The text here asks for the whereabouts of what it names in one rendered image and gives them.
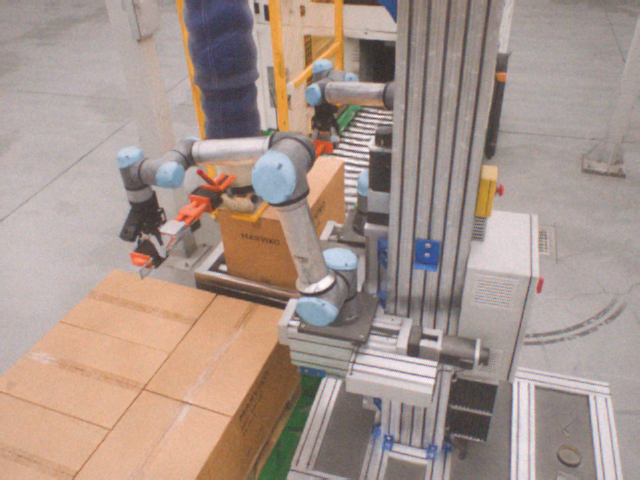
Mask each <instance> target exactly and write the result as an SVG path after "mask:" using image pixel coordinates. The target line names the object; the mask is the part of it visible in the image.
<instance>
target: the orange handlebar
mask: <svg viewBox="0 0 640 480"><path fill-rule="evenodd" d="M325 149H326V146H325V145H321V146H320V147H318V148H317V149H316V159H317V158H318V157H320V156H321V154H322V153H323V152H324V151H325ZM316 159H315V161H316ZM225 176H226V175H225V174H224V173H222V174H221V175H220V176H218V177H217V178H216V179H215V180H214V181H215V182H216V183H218V182H219V181H220V180H221V179H222V178H224V177H225ZM235 179H236V176H235V175H231V176H230V177H229V178H228V179H227V180H226V181H225V182H224V183H222V184H221V185H220V186H219V187H220V191H221V193H222V192H224V191H225V189H226V188H227V187H228V186H229V185H230V184H231V183H232V182H233V181H234V180H235ZM196 206H197V202H196V201H193V202H192V203H191V204H190V205H188V206H185V207H184V208H183V209H182V210H181V211H179V213H180V215H179V216H178V217H176V218H175V219H174V220H173V221H178V222H182V221H185V222H183V223H186V227H188V226H189V224H191V223H192V222H194V221H195V220H196V219H199V218H201V217H202V215H201V213H202V212H203V211H204V210H205V209H206V208H207V207H208V205H207V204H206V203H203V204H202V205H201V206H200V207H198V208H196ZM146 262H147V260H146V259H140V258H137V257H136V258H135V264H136V265H137V266H140V267H142V266H143V265H144V264H145V263H146Z"/></svg>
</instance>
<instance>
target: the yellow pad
mask: <svg viewBox="0 0 640 480"><path fill-rule="evenodd" d="M245 200H250V201H251V202H252V203H253V204H254V209H253V210H251V211H244V212H243V211H242V212H240V211H238V212H237V211H234V212H233V213H232V218H233V219H238V220H243V221H249V222H254V223H255V222H256V221H257V220H258V219H259V217H260V216H261V215H262V213H263V212H264V210H265V209H266V208H267V207H268V206H269V205H268V203H267V202H265V201H264V200H262V197H261V196H256V195H250V196H249V197H248V198H247V199H245Z"/></svg>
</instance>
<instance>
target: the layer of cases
mask: <svg viewBox="0 0 640 480"><path fill-rule="evenodd" d="M283 313H284V310H283V309H279V308H275V307H270V306H266V305H262V304H258V303H253V302H249V301H244V300H240V299H236V298H232V297H228V296H223V295H217V294H214V293H210V292H206V291H202V290H197V289H193V288H189V287H185V285H183V286H180V284H175V283H171V282H167V281H163V280H159V279H154V278H150V277H144V279H143V280H142V279H141V276H140V275H137V274H132V273H128V272H124V271H120V270H116V269H114V270H113V271H112V272H110V273H109V274H108V275H107V276H106V277H105V278H104V279H103V280H102V281H101V282H100V284H99V285H97V286H96V287H95V288H94V289H93V290H92V291H91V292H89V293H88V294H87V295H86V296H85V297H84V298H83V299H82V300H81V301H80V302H79V303H78V304H77V306H75V307H74V308H73V309H72V310H71V311H69V312H68V313H67V314H66V315H65V316H64V317H63V318H62V319H61V320H60V322H58V323H57V324H56V325H55V327H53V328H52V329H51V330H49V331H48V332H47V333H46V334H45V335H44V336H43V337H42V338H41V339H40V340H39V341H38V342H37V343H36V344H35V345H34V346H33V348H30V349H29V350H28V351H27V352H26V353H25V354H24V355H23V356H22V357H21V358H20V359H19V360H18V361H17V362H16V363H15V364H14V365H13V366H11V367H10V369H8V370H7V371H6V372H5V373H4V374H3V375H2V376H1V377H0V480H243V479H244V477H245V475H246V473H247V471H248V470H249V468H250V465H251V463H253V461H254V459H255V457H256V455H257V453H258V452H259V450H260V448H261V445H262V443H263V441H264V439H265V437H266V435H267V434H268V432H269V430H270V428H271V426H272V423H273V421H275V419H276V417H277V416H278V414H279V412H280V410H281V408H282V406H283V404H284V401H285V399H286V398H287V396H288V394H289V392H290V390H291V388H292V386H293V384H294V382H295V380H297V378H298V376H299V374H300V372H297V369H295V365H293V364H290V355H289V345H284V344H280V341H279V332H278V323H279V321H280V319H281V317H282V315H283Z"/></svg>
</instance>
